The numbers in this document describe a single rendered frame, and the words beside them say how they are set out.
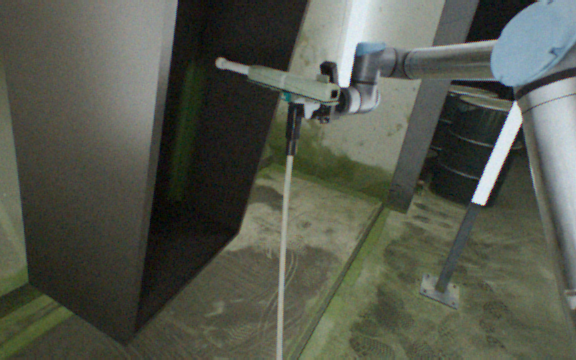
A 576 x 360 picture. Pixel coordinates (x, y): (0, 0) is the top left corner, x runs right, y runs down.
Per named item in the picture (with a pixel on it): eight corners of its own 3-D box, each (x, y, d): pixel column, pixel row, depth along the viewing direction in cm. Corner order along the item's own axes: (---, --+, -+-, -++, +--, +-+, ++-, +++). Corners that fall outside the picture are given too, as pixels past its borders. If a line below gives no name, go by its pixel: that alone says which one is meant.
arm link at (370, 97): (360, 80, 112) (355, 110, 116) (338, 80, 104) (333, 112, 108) (385, 85, 107) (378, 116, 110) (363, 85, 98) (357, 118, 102)
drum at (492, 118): (423, 177, 347) (452, 92, 309) (483, 189, 338) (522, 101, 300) (432, 203, 295) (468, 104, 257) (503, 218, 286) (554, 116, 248)
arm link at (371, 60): (383, 42, 107) (374, 82, 112) (350, 38, 104) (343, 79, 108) (399, 43, 99) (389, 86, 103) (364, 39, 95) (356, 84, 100)
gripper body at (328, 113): (319, 124, 92) (345, 121, 100) (325, 93, 88) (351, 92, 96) (300, 117, 96) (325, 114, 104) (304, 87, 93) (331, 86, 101)
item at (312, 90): (328, 167, 87) (343, 78, 77) (316, 171, 84) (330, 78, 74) (224, 119, 117) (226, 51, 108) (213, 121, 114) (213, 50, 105)
